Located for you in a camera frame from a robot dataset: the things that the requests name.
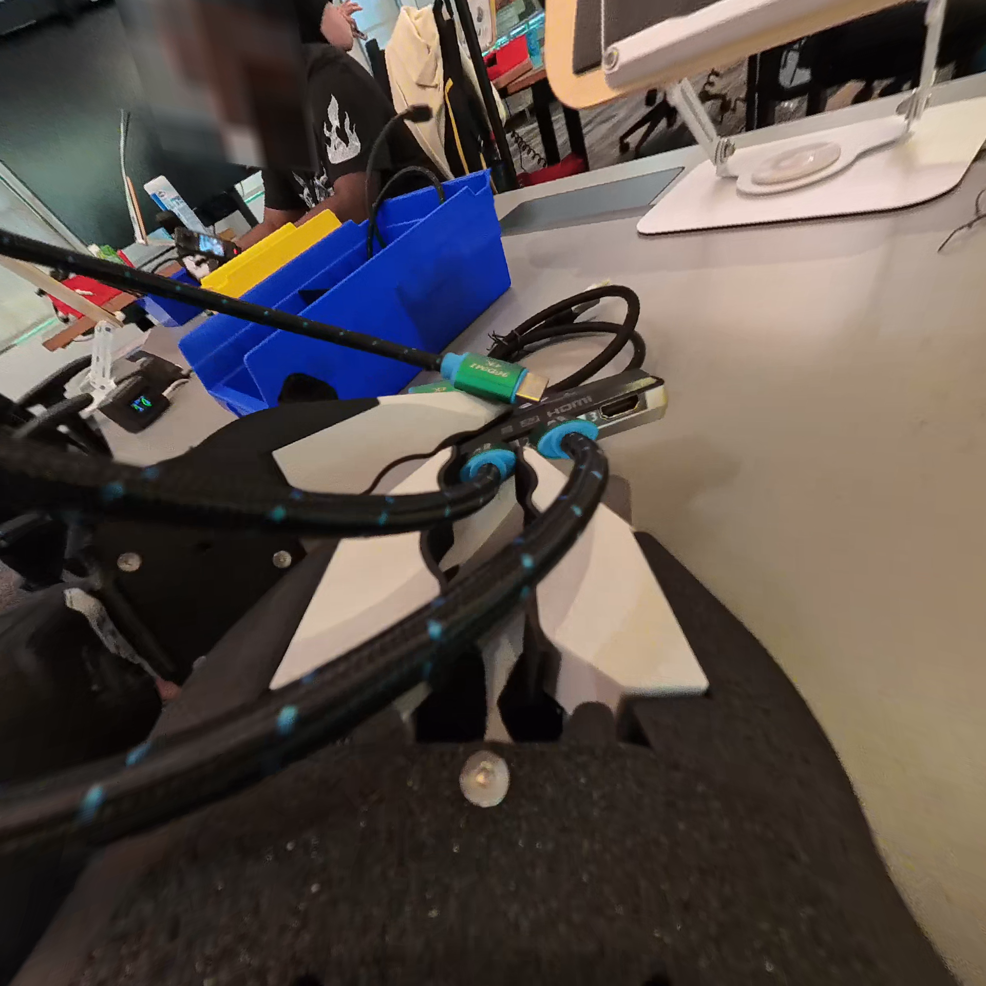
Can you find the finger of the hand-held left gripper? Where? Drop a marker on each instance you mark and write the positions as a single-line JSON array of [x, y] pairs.
[[347, 454]]

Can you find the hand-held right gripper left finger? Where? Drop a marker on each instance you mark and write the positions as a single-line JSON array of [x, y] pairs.
[[347, 608]]

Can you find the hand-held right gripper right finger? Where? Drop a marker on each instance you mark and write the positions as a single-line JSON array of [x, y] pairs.
[[616, 616]]

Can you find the blue plastic bin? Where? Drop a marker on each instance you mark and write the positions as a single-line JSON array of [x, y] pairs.
[[431, 293], [223, 354]]

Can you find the black silver video switch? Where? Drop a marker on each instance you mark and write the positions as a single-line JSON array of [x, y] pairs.
[[570, 400]]

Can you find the grey desk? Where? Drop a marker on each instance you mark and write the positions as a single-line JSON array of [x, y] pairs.
[[809, 462]]

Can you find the black device green display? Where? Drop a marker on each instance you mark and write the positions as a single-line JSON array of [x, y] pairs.
[[139, 404]]

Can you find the yellow plastic bin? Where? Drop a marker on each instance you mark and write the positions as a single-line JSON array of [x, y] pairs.
[[262, 254]]

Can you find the cream hooded jacket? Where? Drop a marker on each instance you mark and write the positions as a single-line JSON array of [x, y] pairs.
[[416, 77]]

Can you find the black tripod pole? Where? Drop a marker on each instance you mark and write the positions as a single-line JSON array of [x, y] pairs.
[[481, 92]]

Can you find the black board on white stand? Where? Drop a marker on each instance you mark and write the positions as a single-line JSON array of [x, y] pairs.
[[809, 177]]

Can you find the black thread tangle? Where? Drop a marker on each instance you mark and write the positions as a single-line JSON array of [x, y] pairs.
[[963, 229]]

